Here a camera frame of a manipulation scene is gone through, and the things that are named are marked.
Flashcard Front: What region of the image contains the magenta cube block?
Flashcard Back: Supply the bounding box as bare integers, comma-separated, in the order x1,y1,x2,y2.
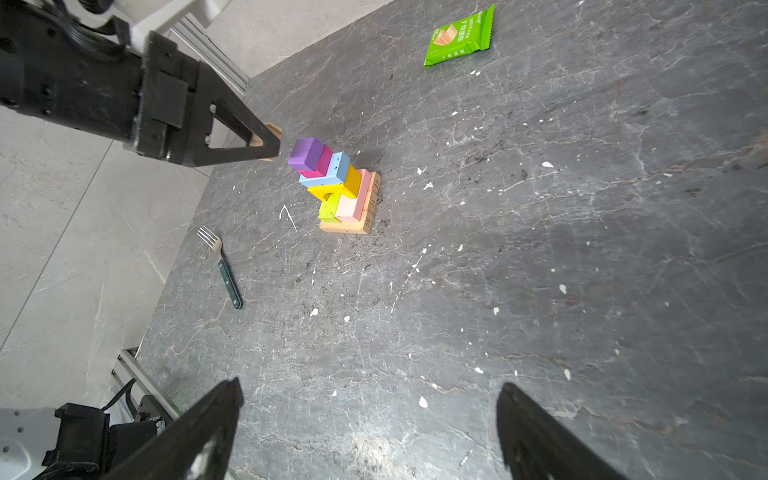
301,146,333,179

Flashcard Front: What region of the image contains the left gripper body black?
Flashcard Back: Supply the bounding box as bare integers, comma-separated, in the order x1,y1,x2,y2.
130,32,204,167

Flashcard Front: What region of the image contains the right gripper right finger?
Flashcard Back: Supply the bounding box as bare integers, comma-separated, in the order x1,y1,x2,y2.
496,382,625,479

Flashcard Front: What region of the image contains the pink block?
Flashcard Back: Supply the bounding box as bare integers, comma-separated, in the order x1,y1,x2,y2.
335,169,372,223

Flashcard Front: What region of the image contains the small grooved wood block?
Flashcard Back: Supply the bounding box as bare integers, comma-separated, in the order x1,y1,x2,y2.
248,122,283,162

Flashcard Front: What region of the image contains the aluminium mounting rail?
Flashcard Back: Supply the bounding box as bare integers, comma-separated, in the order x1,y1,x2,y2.
0,347,241,480

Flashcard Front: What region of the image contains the purple cube block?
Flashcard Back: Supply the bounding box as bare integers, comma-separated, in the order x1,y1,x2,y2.
287,138,325,172

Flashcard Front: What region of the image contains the green handled tool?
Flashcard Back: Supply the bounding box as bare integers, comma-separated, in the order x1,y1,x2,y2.
196,226,244,310

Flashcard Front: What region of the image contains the lime green block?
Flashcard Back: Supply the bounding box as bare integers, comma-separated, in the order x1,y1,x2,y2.
318,194,341,223

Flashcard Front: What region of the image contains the natural wood block long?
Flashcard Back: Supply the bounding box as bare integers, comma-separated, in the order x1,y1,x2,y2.
364,172,381,212

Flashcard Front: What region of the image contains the light blue block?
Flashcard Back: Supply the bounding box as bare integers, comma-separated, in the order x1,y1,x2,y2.
299,152,350,188

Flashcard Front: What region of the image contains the green snack packet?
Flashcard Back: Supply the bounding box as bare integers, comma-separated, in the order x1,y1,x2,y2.
423,4,496,69

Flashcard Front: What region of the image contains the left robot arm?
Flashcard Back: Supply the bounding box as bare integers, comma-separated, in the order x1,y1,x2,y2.
1,1,281,167

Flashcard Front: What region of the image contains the yellow arch block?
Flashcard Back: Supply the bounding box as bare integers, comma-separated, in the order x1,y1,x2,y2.
308,166,362,202

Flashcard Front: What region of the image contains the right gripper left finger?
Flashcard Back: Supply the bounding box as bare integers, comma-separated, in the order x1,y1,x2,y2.
105,378,244,480

